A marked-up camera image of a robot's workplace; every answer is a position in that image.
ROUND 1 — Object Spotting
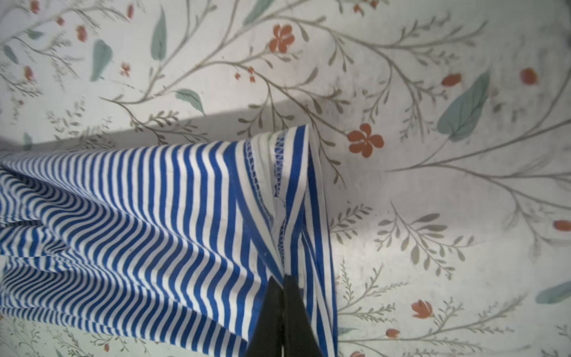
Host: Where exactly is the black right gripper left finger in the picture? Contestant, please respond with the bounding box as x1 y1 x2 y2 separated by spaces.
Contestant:
245 278 283 357

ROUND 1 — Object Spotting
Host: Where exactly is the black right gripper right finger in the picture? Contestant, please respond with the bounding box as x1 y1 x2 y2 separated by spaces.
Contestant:
283 275 322 357

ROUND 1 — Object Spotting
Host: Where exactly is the blue white striped tank top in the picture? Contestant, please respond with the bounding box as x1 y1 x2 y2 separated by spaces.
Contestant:
1 126 338 356

